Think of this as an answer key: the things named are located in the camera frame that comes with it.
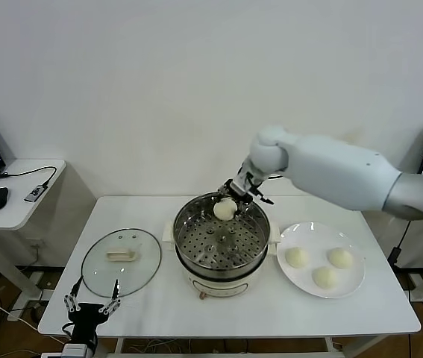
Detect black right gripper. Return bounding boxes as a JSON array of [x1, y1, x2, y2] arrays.
[[216, 169, 260, 206]]

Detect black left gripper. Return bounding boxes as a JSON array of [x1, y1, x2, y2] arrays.
[[63, 275, 121, 345]]

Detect white steamed baozi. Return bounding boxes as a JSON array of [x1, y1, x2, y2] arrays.
[[326, 248, 354, 270], [213, 197, 239, 222], [283, 247, 310, 269], [311, 266, 339, 290]]

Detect round glass pot lid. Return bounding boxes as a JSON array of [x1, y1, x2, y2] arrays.
[[81, 228, 163, 299]]

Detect stainless steel steamer basket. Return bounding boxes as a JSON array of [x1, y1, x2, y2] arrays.
[[162, 192, 281, 272]]

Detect round white plate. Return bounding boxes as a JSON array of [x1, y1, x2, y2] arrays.
[[276, 222, 366, 299]]

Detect cream electric cooker pot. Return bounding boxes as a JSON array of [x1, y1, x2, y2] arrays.
[[175, 242, 272, 301]]

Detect white side table with mouse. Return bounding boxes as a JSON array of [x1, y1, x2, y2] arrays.
[[0, 159, 98, 313]]

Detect white side table with sticker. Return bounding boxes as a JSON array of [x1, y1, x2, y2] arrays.
[[358, 201, 423, 324]]

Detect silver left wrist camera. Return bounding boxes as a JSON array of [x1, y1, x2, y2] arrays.
[[60, 342, 90, 358]]

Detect white floor cable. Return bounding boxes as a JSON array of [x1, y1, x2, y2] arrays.
[[0, 289, 40, 331]]

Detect grey usb hub with cable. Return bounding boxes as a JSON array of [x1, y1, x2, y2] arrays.
[[0, 166, 58, 204]]

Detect black power adapter cable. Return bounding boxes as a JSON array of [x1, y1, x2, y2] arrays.
[[388, 219, 412, 269]]

